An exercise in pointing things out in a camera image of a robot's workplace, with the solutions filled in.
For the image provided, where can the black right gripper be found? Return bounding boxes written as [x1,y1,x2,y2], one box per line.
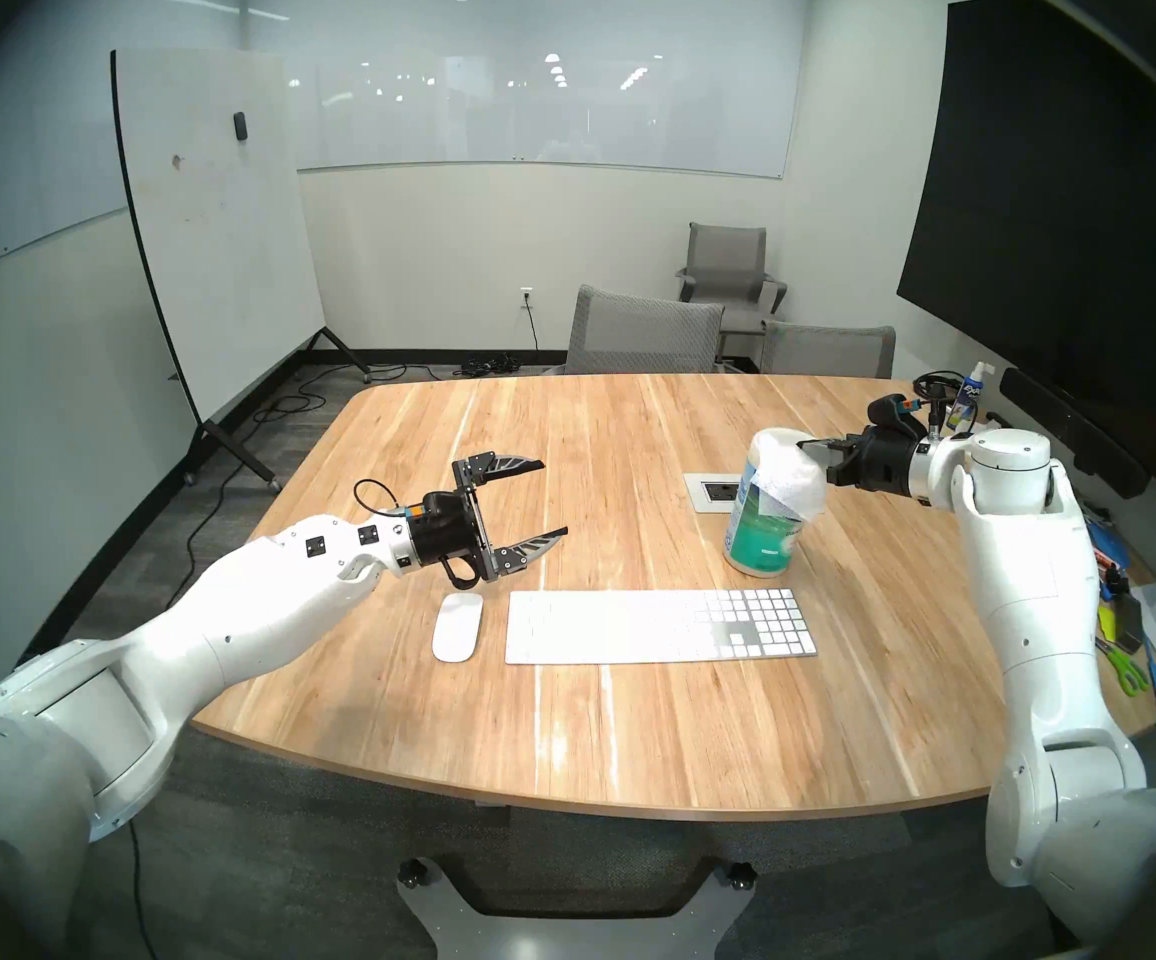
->
[800,425,926,496]

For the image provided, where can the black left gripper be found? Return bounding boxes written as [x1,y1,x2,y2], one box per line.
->
[408,452,571,589]

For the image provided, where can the white disinfecting wipe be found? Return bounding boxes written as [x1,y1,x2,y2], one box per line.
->
[746,428,829,522]

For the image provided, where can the disinfecting wipes canister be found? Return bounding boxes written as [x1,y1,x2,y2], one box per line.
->
[723,468,807,579]

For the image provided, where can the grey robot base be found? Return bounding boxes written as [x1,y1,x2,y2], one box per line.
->
[396,853,759,960]

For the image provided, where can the low grey mesh chair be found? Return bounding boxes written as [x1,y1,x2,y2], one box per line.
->
[760,320,897,380]

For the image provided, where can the white computer mouse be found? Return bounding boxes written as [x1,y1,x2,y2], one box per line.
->
[432,593,485,663]

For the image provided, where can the table power outlet panel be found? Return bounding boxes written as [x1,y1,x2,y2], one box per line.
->
[684,472,825,515]

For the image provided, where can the whiteboard cleaner spray bottle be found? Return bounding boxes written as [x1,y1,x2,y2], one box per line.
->
[946,360,994,431]

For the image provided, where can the white keyboard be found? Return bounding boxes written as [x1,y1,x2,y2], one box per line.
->
[504,588,819,666]

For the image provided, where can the wide grey mesh chair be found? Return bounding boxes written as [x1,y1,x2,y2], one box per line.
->
[566,285,726,376]

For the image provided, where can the grey armrest chair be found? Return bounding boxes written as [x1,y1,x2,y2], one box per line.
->
[676,223,789,364]

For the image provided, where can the black and yellow box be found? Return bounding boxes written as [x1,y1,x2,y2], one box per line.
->
[1098,596,1146,651]

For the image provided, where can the green scissors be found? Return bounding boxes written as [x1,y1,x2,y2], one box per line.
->
[1101,640,1152,696]

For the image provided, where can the mobile whiteboard on stand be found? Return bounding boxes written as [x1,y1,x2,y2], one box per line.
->
[111,48,376,491]

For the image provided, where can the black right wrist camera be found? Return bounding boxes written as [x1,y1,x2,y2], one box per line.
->
[868,393,926,439]

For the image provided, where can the black wall screen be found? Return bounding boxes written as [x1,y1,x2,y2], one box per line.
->
[896,0,1156,489]

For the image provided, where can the glass wall whiteboard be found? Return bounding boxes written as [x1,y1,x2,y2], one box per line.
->
[238,0,807,180]

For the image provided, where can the written-on wall whiteboard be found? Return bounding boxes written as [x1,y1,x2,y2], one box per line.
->
[0,0,244,296]

